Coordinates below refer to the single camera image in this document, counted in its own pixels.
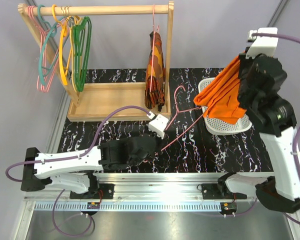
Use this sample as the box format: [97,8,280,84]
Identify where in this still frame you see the orange trousers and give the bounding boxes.
[193,56,246,125]

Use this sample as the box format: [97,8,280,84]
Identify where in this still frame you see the pink wire hanger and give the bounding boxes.
[150,5,160,92]
[160,85,204,152]

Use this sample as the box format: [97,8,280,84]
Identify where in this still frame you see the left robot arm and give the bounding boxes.
[20,133,163,199]

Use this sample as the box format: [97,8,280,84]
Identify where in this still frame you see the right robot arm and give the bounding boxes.
[216,53,300,214]

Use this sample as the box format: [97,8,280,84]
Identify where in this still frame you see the camouflage patterned trousers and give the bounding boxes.
[144,31,166,112]

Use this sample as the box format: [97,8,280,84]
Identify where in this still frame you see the green plastic hanger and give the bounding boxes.
[72,16,92,92]

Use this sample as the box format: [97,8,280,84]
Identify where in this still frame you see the yellow plastic hanger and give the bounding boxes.
[51,4,82,92]

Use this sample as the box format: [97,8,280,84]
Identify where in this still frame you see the teal plastic hanger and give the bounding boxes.
[37,4,60,88]

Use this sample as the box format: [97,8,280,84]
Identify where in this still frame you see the pink empty hanger left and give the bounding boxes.
[26,5,61,93]

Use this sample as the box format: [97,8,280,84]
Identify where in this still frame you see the wooden clothes rack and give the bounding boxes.
[18,1,174,122]

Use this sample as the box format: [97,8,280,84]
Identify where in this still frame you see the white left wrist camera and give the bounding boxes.
[147,111,169,140]

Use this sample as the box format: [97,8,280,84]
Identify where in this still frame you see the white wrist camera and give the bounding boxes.
[245,27,278,59]
[147,111,169,140]

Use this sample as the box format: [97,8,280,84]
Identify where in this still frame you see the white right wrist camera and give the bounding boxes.
[245,27,278,59]

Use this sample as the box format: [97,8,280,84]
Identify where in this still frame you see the aluminium mounting rail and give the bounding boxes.
[12,99,300,240]

